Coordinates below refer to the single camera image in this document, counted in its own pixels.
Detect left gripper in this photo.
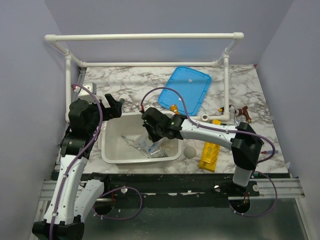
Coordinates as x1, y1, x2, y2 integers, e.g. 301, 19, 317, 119
86, 93, 122, 134

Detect clear bag of syringes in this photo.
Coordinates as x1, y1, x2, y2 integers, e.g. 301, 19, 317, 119
134, 135, 166, 159

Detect metal crucible tongs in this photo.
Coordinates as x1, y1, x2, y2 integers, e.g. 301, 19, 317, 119
121, 135, 148, 158

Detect white plastic bin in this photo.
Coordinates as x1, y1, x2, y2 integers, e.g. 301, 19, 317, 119
99, 112, 182, 165

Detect frosted watch glass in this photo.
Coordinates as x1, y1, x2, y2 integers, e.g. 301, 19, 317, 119
183, 146, 197, 159

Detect blue plastic bin lid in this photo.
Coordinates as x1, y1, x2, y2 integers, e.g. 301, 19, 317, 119
158, 66, 212, 116

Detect yellow test tube rack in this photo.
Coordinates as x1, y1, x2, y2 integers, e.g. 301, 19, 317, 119
198, 119, 222, 173

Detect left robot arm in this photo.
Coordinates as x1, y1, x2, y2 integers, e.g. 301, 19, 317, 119
32, 94, 125, 240

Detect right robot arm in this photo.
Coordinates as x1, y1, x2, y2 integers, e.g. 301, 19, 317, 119
141, 107, 264, 196

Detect orange hose connector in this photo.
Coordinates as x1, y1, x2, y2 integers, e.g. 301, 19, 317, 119
169, 104, 179, 114

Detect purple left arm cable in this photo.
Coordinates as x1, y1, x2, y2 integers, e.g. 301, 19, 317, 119
48, 83, 145, 240

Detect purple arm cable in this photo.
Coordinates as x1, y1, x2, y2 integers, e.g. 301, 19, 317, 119
139, 87, 278, 218
48, 83, 145, 240

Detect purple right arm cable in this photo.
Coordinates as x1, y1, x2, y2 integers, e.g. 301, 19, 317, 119
139, 87, 278, 218

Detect black mounting rail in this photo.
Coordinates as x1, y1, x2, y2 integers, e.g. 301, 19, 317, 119
49, 171, 261, 208

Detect white PVC pipe frame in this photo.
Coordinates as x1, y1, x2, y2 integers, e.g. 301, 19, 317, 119
44, 32, 245, 122

